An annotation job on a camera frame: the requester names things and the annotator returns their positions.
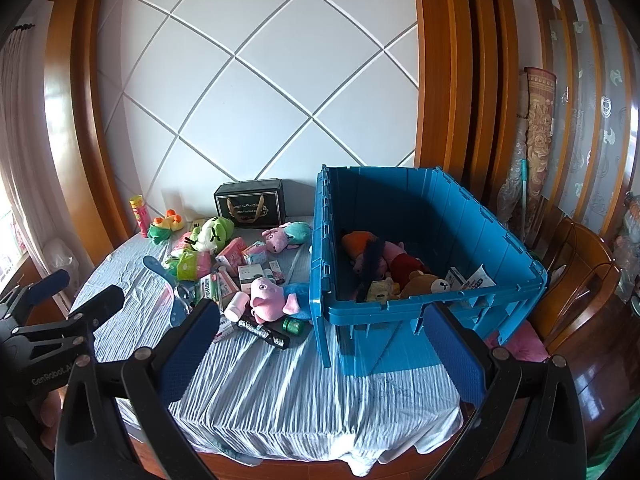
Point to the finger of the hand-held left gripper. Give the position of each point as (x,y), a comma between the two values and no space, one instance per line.
(47,285)
(102,305)

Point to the pink pig plush teal dress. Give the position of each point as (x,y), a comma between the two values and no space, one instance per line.
(287,235)

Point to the light blue plastic hanger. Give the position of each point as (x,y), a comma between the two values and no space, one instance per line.
(155,267)

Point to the yellow pink tube can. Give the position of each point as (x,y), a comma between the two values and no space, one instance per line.
(140,215)

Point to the green frog plush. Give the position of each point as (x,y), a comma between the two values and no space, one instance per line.
(212,232)

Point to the blue plastic storage crate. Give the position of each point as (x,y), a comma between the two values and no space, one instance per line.
(450,210)

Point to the small white box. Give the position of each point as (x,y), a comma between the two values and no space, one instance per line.
(454,277)

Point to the white green carton box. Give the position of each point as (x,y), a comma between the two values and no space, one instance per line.
(250,276)

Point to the long black bag roll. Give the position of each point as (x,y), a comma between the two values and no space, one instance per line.
(262,332)

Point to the red white carton box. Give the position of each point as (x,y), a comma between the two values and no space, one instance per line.
(276,271)

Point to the clear plastic bag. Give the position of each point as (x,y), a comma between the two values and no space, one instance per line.
(60,257)

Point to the green orange duck plush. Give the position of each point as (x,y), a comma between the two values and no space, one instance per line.
(162,227)

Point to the green pink wipes pack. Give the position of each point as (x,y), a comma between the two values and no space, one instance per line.
(190,265)

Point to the white plastic bottle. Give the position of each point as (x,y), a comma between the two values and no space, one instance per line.
(236,306)

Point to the pale curtain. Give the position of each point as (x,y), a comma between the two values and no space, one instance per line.
(20,135)

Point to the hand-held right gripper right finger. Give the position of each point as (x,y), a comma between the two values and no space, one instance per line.
(455,355)

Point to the brown bear plush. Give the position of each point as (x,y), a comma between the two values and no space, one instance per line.
(425,285)

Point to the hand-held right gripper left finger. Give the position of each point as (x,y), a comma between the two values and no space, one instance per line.
(187,350)

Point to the pink teal tissue pack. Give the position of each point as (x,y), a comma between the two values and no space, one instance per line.
(255,252)

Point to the pink pig plush red dress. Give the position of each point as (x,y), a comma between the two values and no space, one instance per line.
(405,264)

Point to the orange pink plush toy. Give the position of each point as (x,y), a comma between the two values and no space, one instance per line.
(356,242)

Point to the dark purple plush toy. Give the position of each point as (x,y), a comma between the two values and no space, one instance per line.
(372,260)

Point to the pink cushion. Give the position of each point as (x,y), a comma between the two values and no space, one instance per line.
(525,347)

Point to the rolled patterned carpet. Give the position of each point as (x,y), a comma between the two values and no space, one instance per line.
(540,125)

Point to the pink pig plush blue body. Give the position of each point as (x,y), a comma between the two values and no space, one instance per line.
(265,300)

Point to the wooden frosted glass partition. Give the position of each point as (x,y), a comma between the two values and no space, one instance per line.
(590,85)

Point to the green jar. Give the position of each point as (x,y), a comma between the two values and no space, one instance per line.
(292,326)

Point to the white paper packet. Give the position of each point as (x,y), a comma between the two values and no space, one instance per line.
(477,277)

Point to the yellow snack packet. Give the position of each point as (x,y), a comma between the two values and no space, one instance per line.
(381,290)

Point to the wooden chair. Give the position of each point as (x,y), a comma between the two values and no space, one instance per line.
(575,280)

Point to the green cloth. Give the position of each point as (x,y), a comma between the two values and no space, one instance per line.
(617,450)

